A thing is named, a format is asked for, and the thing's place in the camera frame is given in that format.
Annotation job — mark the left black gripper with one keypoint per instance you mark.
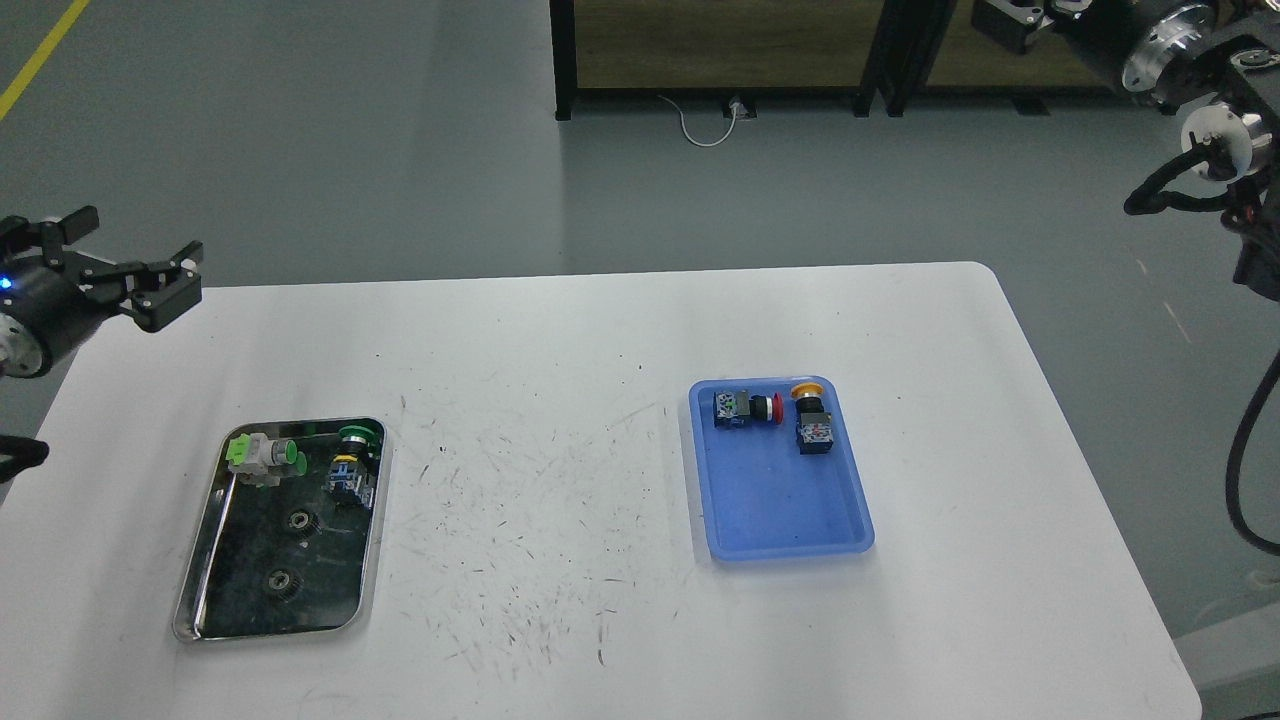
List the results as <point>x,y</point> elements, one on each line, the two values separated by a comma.
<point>55,297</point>

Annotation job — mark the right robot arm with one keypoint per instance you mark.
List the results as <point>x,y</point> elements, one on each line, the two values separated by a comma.
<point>1224,55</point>

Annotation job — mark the silver metal tray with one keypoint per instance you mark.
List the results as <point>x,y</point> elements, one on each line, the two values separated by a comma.
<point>240,537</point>

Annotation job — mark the blue plastic tray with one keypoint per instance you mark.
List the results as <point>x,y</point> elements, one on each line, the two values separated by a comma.
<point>761,500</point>

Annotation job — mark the left wooden cabinet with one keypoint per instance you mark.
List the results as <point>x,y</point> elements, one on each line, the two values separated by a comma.
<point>606,50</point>

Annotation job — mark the wooden cabinet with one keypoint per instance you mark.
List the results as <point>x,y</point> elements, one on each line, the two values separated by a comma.
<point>606,50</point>
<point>934,53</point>

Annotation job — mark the right wooden cabinet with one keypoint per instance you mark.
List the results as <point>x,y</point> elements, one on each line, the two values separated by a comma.
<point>934,53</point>

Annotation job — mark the light green push button switch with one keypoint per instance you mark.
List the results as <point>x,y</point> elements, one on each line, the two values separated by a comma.
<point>257,459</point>

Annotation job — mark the dark green push button switch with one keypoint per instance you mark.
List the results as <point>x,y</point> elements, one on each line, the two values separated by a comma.
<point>351,476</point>

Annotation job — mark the red push button switch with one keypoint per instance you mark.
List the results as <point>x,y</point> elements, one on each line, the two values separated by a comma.
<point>736,409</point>

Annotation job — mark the yellow push button switch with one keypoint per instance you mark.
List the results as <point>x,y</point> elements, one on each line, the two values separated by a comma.
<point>814,433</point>

